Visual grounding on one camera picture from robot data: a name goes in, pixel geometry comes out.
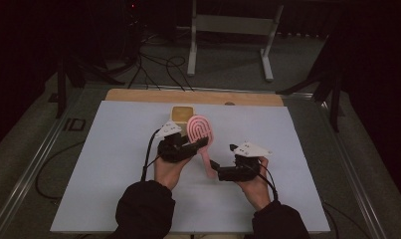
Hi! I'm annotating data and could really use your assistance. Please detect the black stand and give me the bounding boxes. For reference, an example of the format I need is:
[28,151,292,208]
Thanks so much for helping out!
[54,54,126,120]
[275,33,344,133]

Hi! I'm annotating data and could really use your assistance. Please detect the person's left hand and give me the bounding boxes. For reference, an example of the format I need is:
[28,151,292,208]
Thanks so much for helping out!
[153,157,192,191]

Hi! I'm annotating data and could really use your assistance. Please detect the wooden table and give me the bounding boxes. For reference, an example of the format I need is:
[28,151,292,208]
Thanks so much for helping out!
[104,88,285,108]

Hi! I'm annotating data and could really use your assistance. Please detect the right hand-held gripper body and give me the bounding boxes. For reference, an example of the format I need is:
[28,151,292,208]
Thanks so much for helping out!
[217,141,273,183]

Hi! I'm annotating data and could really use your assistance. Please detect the thin black floor cable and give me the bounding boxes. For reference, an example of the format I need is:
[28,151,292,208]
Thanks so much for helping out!
[321,200,372,239]

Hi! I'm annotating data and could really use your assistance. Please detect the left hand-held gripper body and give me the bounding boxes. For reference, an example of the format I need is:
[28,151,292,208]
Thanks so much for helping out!
[153,120,203,164]

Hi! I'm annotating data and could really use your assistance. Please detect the black floor cable loop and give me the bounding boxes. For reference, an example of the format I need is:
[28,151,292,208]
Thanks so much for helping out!
[34,140,87,201]

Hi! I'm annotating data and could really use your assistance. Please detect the white metal stand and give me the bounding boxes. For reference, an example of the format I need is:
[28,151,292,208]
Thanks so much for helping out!
[186,0,285,83]

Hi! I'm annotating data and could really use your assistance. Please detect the aluminium rail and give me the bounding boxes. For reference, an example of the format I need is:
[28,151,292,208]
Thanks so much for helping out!
[318,99,390,239]
[0,89,87,239]

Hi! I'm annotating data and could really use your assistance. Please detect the pale table mat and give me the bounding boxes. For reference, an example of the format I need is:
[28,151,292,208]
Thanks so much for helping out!
[50,100,331,234]

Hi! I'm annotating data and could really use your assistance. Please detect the black floor cables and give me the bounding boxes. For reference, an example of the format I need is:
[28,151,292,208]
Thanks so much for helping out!
[126,33,196,93]

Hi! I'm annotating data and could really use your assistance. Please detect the beige square cup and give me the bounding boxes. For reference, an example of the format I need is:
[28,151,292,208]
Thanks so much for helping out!
[170,105,196,137]

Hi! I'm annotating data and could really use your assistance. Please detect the person's right hand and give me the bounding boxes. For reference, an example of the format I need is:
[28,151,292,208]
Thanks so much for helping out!
[236,156,273,212]

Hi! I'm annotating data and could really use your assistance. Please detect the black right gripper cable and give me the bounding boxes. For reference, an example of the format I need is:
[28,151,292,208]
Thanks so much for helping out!
[251,163,280,202]

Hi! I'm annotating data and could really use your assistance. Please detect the pink hairbrush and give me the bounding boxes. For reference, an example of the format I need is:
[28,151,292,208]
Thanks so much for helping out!
[186,115,219,179]

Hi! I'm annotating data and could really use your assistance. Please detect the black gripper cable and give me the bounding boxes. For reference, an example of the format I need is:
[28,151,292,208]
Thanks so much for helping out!
[251,163,280,202]
[139,127,163,183]

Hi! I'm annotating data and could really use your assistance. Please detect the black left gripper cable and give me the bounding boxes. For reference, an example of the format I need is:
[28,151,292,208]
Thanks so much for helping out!
[139,127,163,183]

